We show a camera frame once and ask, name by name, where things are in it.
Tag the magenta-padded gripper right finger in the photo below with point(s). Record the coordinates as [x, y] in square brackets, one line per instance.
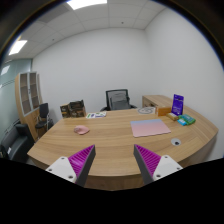
[151, 161]

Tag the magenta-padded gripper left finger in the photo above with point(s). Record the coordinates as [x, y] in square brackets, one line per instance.
[76, 163]

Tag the pink computer mouse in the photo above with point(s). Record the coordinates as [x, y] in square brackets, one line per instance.
[81, 130]

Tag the pink and blue mouse pad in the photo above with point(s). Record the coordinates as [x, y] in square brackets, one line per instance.
[150, 127]

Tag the blue packet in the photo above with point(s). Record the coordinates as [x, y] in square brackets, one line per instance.
[182, 122]

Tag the small tan box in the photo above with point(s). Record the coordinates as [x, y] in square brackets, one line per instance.
[172, 116]

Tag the wide brown cardboard box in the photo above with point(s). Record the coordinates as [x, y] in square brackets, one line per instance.
[78, 113]

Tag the white sheet with coloured prints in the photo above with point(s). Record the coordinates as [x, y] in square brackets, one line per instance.
[96, 115]

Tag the orange-brown box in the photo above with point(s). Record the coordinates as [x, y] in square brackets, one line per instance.
[164, 111]

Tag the tall brown cardboard box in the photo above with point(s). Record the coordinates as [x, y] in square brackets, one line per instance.
[64, 111]

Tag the green packet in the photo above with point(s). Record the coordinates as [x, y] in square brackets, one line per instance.
[188, 119]

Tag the small black visitor chair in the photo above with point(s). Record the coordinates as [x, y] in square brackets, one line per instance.
[43, 115]

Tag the black box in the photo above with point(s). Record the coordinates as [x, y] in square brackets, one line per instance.
[76, 104]

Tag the wooden side desk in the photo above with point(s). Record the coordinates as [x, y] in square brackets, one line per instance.
[155, 100]

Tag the purple standing sign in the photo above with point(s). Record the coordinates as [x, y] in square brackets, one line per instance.
[177, 105]

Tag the black leather sofa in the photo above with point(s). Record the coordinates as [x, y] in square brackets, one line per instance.
[15, 143]

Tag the grey backpack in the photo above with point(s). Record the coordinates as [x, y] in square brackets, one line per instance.
[119, 101]

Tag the black mesh office chair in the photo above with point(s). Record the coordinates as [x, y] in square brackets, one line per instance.
[108, 98]

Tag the wooden shelf cabinet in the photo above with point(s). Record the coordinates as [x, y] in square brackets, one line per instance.
[28, 100]

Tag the ceiling light panel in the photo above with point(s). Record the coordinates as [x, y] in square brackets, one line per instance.
[86, 3]
[17, 47]

